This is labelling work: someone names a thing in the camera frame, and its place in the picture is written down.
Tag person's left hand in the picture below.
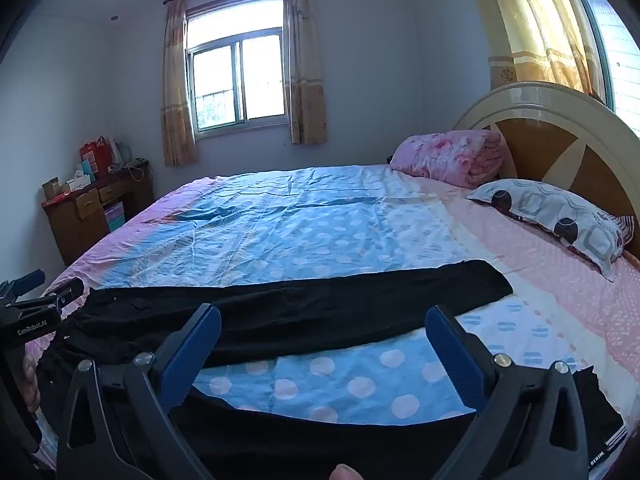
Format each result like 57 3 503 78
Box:
20 362 42 413

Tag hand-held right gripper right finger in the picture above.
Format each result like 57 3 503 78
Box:
425 305 591 480

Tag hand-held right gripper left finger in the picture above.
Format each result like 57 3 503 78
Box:
56 303 222 480

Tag sliding window with grille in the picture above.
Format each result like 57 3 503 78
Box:
186 0 291 140

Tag cream and wood headboard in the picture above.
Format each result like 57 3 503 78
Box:
452 81 640 261

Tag striped pillow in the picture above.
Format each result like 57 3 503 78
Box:
607 215 637 257

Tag grey patterned pillow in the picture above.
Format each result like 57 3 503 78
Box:
466 179 628 281

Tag wooden desk with drawers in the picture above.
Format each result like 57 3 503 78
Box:
41 160 153 267

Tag peach floral curtain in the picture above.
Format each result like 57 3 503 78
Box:
282 0 328 146
161 0 198 167

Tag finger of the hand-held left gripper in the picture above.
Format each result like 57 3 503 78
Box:
0 269 47 303
10 278 85 313

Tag red gift bag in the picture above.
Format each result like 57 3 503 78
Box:
80 136 111 177

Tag large bright window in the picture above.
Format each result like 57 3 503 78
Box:
570 0 640 136

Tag bed with floral sheet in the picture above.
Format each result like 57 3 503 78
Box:
22 164 640 476

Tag yellow patterned curtain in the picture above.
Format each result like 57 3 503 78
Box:
465 0 608 103

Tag black pants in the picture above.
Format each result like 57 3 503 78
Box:
36 259 515 413

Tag black denim garment with label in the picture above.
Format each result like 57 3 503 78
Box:
165 369 629 480

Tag stack of pastel boxes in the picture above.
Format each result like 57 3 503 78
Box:
104 202 125 233

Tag pink pillow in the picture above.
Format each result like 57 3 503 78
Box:
390 130 508 188

